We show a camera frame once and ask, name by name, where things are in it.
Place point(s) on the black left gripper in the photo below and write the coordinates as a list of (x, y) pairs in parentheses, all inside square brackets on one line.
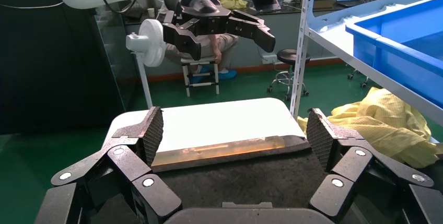
[(193, 4)]

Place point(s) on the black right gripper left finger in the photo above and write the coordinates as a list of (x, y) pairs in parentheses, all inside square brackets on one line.
[(128, 163)]

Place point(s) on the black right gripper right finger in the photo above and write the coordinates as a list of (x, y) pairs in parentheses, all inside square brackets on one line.
[(349, 167)]

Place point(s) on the seated person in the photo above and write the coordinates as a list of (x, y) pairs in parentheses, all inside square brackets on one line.
[(207, 42)]

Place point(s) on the crumpled yellow garment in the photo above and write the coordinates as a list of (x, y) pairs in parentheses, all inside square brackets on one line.
[(232, 0)]

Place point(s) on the white step stool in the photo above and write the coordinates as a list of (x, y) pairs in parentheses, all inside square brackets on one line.
[(187, 77)]

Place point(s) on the white power strip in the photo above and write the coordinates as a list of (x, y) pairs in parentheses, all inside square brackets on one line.
[(269, 59)]

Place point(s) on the yellow checked garment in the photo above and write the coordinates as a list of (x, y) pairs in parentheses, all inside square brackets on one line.
[(380, 122)]

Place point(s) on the black open laptop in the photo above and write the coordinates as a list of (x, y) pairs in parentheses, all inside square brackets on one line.
[(264, 2)]

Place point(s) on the small white cup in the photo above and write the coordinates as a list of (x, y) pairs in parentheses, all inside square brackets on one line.
[(151, 12)]

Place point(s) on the black round stool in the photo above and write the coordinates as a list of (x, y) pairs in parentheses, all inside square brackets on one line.
[(292, 55)]

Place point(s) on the office chair wheel base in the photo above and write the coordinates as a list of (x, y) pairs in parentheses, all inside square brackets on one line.
[(356, 77)]

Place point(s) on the glass partition panel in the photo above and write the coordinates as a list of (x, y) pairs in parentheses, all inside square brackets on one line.
[(117, 60)]

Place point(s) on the black work mat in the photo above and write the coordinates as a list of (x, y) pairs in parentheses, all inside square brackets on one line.
[(242, 181)]

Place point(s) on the white metal shelf rack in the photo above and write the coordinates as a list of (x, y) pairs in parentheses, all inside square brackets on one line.
[(332, 39)]

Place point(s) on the black partition panel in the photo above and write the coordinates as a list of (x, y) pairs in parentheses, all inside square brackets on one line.
[(52, 77)]

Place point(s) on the blue plastic tray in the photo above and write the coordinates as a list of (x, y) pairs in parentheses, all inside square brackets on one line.
[(398, 53)]

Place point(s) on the white pedestal fan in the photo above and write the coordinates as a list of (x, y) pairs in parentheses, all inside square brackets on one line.
[(152, 42)]

